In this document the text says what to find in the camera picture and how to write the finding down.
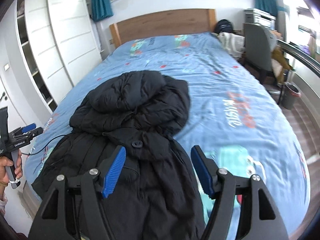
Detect white printer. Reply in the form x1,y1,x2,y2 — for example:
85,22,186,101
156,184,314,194
244,8,277,29

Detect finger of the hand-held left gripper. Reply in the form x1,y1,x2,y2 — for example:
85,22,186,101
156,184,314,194
25,127,44,139
21,123,37,133

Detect grey metal rail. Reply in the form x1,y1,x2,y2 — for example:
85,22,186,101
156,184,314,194
276,39,320,78

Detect grey chair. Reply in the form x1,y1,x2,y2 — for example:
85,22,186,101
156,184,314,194
243,22,278,83

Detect wooden headboard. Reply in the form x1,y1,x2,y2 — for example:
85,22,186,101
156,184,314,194
109,9,217,48

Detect grey trash bin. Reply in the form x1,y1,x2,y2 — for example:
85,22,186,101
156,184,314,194
282,82,301,110

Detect bed with blue printed duvet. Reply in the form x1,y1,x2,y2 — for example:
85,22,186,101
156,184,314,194
25,32,312,234

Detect mustard garment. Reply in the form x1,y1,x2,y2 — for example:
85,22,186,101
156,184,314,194
271,47,292,80

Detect person's left hand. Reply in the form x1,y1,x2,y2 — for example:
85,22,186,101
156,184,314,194
0,151,23,185

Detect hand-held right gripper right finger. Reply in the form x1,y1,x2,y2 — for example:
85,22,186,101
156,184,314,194
190,145,289,240

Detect beige cloth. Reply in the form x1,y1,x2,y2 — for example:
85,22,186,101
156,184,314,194
217,32,245,58

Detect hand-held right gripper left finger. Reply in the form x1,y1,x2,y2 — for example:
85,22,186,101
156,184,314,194
28,145,127,240

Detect black puffer coat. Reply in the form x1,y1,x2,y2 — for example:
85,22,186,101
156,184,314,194
31,70,208,240

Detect black backpack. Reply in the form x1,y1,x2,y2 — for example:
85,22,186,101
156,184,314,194
215,19,234,33

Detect white wardrobe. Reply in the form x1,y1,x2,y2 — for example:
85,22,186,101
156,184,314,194
15,0,103,113

